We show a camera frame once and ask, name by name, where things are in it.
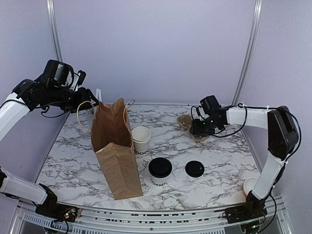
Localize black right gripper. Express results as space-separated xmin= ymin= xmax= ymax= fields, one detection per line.
xmin=190 ymin=116 xmax=220 ymax=136

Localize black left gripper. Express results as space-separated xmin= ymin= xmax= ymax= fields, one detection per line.
xmin=45 ymin=85 xmax=98 ymax=113

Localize brown paper bag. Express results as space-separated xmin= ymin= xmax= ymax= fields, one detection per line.
xmin=76 ymin=98 xmax=143 ymax=200

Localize black plastic cup lid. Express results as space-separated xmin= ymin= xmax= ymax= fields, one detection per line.
xmin=148 ymin=157 xmax=172 ymax=178

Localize white paper coffee cup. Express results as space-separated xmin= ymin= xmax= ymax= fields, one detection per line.
xmin=151 ymin=174 xmax=169 ymax=187

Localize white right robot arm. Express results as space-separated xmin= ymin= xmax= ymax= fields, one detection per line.
xmin=190 ymin=95 xmax=301 ymax=223

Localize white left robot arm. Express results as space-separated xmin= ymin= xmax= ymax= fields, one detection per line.
xmin=0 ymin=60 xmax=99 ymax=218

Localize white cup with stirrers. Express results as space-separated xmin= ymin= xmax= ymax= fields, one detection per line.
xmin=95 ymin=88 xmax=102 ymax=103

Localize black cup lid stack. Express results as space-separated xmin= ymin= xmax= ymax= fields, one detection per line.
xmin=185 ymin=160 xmax=204 ymax=177

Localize stacked white paper cups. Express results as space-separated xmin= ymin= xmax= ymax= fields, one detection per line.
xmin=132 ymin=126 xmax=151 ymax=156

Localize white orange paper cup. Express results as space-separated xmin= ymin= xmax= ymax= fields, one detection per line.
xmin=243 ymin=177 xmax=258 ymax=197

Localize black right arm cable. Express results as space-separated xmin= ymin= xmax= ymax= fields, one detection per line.
xmin=190 ymin=104 xmax=303 ymax=163

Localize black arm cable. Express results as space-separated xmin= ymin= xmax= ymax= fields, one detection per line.
xmin=0 ymin=70 xmax=76 ymax=117
xmin=190 ymin=104 xmax=303 ymax=163

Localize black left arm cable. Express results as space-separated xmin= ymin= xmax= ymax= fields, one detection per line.
xmin=0 ymin=70 xmax=76 ymax=117

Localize left aluminium frame post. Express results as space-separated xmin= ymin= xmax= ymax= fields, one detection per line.
xmin=46 ymin=0 xmax=63 ymax=62

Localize aluminium frame post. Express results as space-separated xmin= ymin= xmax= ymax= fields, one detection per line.
xmin=46 ymin=0 xmax=63 ymax=62
xmin=232 ymin=0 xmax=263 ymax=105

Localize aluminium front rail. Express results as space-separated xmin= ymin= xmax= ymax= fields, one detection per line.
xmin=9 ymin=195 xmax=291 ymax=234

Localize right aluminium frame post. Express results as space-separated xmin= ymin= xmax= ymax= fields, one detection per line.
xmin=232 ymin=0 xmax=263 ymax=105

